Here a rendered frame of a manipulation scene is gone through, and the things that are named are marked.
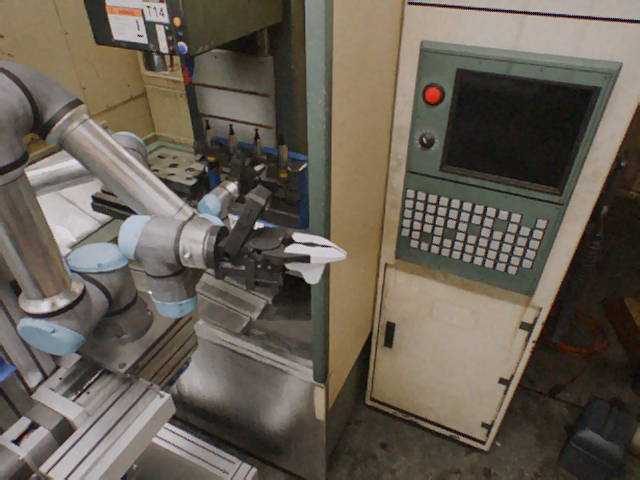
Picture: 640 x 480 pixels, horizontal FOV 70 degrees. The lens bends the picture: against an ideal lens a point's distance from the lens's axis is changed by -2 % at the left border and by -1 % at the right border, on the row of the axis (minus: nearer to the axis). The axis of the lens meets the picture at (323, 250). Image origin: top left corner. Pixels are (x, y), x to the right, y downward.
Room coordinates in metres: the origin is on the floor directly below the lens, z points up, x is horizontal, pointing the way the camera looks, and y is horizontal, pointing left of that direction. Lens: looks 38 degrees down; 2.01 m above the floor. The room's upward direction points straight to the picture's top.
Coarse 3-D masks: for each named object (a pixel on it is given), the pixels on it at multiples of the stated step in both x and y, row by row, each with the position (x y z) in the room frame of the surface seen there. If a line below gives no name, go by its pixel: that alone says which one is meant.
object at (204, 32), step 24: (96, 0) 1.76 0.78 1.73; (168, 0) 1.62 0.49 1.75; (192, 0) 1.64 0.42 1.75; (216, 0) 1.76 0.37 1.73; (240, 0) 1.89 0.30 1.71; (264, 0) 2.04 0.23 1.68; (96, 24) 1.77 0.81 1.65; (144, 24) 1.67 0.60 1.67; (168, 24) 1.63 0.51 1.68; (192, 24) 1.63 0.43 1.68; (216, 24) 1.74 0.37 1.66; (240, 24) 1.87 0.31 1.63; (264, 24) 2.03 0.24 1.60; (120, 48) 1.74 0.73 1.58; (144, 48) 1.68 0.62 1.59; (168, 48) 1.64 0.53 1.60; (192, 48) 1.61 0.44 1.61
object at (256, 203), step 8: (256, 192) 0.57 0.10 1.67; (264, 192) 0.58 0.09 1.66; (248, 200) 0.56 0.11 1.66; (256, 200) 0.56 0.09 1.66; (264, 200) 0.56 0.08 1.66; (248, 208) 0.56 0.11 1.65; (256, 208) 0.55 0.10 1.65; (264, 208) 0.56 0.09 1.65; (240, 216) 0.56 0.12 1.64; (248, 216) 0.56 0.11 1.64; (256, 216) 0.55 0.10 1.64; (240, 224) 0.56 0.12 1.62; (248, 224) 0.55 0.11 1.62; (232, 232) 0.56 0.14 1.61; (240, 232) 0.55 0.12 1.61; (248, 232) 0.55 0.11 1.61; (232, 240) 0.56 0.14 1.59; (240, 240) 0.55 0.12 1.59; (224, 248) 0.56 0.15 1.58; (232, 248) 0.55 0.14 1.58; (240, 248) 0.56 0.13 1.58
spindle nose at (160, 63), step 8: (144, 56) 1.86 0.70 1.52; (152, 56) 1.84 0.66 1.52; (160, 56) 1.84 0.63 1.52; (168, 56) 1.86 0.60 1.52; (144, 64) 1.87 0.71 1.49; (152, 64) 1.84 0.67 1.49; (160, 64) 1.84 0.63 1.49; (168, 64) 1.85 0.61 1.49; (176, 64) 1.88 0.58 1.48; (160, 72) 1.84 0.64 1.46
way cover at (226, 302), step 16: (112, 240) 1.73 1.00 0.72; (144, 272) 1.48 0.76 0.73; (208, 272) 1.46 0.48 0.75; (144, 288) 1.37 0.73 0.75; (208, 288) 1.38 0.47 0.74; (224, 288) 1.38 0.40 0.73; (240, 288) 1.39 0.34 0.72; (208, 304) 1.31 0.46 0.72; (224, 304) 1.31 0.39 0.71; (240, 304) 1.31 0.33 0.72; (256, 304) 1.31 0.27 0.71; (208, 320) 1.22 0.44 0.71; (224, 320) 1.23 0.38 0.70; (240, 320) 1.24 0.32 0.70
